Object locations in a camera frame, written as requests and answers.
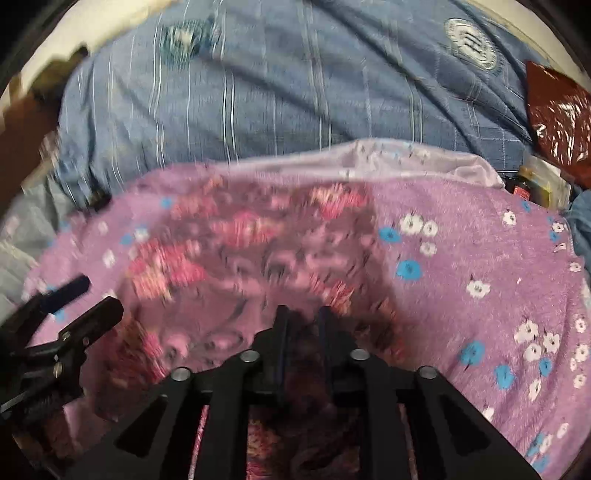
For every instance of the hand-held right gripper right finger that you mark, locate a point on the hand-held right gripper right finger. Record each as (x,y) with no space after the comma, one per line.
(325,350)

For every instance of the red shiny packet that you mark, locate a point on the red shiny packet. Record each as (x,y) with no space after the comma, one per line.
(561,120)

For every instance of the brown wooden headboard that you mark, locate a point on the brown wooden headboard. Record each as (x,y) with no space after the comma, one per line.
(27,120)

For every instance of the grey cloth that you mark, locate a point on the grey cloth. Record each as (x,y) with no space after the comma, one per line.
(23,240)

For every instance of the blue striped duvet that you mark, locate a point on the blue striped duvet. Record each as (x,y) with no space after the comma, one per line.
(295,83)

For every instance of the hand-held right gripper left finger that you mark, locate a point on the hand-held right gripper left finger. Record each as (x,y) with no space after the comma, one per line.
(280,350)

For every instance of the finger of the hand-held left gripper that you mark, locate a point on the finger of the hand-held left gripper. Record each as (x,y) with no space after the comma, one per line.
(67,290)
(97,316)

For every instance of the blue denim cloth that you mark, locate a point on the blue denim cloth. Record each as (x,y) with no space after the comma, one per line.
(581,226)

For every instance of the maroon floral garment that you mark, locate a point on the maroon floral garment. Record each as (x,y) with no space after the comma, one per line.
(258,258)

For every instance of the purple floral blanket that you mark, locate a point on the purple floral blanket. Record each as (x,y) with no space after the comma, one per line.
(461,295)

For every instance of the yellow box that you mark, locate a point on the yellow box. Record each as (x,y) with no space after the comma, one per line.
(542,182)

